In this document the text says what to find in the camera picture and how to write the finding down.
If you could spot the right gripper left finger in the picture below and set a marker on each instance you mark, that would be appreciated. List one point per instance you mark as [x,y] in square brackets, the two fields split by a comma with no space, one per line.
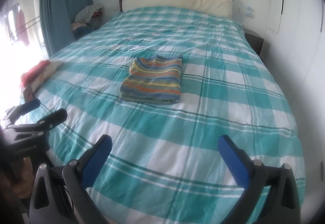
[60,195]

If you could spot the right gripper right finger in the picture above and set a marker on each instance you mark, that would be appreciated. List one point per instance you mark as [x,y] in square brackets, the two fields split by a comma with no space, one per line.
[282,202]

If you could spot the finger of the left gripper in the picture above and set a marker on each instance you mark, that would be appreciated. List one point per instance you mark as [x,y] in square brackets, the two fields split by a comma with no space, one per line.
[16,112]
[52,120]

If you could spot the multicolour striped knit shirt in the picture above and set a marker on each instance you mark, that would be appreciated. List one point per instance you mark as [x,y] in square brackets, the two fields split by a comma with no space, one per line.
[155,80]

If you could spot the red and cream folded clothes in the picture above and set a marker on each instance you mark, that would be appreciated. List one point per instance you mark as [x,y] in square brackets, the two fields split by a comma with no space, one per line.
[39,74]

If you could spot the pile of clothes by curtain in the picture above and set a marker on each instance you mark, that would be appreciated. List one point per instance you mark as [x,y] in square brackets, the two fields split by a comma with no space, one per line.
[89,19]

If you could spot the teal white plaid bedspread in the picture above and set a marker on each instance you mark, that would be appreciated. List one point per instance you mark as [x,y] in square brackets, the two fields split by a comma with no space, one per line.
[164,166]

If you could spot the white wardrobe doors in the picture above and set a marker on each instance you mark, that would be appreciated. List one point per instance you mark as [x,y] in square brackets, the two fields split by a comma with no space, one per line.
[295,55]

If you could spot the dark wooden nightstand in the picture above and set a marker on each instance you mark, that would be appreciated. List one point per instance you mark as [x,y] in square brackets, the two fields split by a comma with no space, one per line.
[254,40]

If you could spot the white wall socket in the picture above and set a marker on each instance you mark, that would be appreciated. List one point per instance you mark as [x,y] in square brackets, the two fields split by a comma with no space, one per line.
[247,12]

